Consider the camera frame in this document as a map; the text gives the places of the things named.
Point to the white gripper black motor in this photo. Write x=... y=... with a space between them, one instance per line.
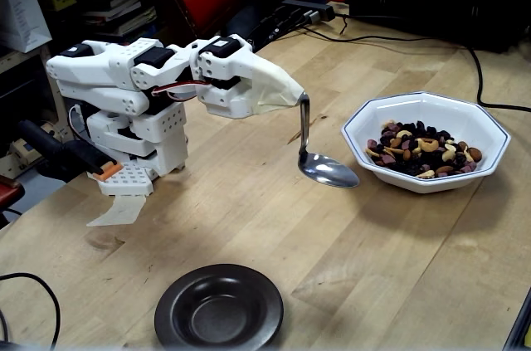
x=249 y=85

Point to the bent metal spoon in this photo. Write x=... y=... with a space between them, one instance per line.
x=327 y=172

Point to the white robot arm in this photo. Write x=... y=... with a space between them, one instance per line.
x=99 y=94

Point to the white octagonal bowl blue rim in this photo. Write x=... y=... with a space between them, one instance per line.
x=415 y=106

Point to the dark brown round plate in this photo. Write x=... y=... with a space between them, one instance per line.
x=220 y=318

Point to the beige masking tape wrap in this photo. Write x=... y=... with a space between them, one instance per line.
x=278 y=89

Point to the black power strip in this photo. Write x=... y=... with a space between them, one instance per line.
x=307 y=6

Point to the stack of books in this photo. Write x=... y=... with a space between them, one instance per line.
x=120 y=15

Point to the beige tape piece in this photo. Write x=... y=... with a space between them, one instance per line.
x=120 y=212

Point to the nut and raisin mix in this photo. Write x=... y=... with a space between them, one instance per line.
x=415 y=156

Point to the wooden shelf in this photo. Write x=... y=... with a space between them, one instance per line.
x=52 y=89

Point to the black clamp orange tip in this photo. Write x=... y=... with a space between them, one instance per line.
x=62 y=156

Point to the yellow small package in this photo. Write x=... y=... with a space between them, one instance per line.
x=62 y=0

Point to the white paper bag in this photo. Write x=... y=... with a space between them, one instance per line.
x=20 y=15

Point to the red stool seat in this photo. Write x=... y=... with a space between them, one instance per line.
x=8 y=193

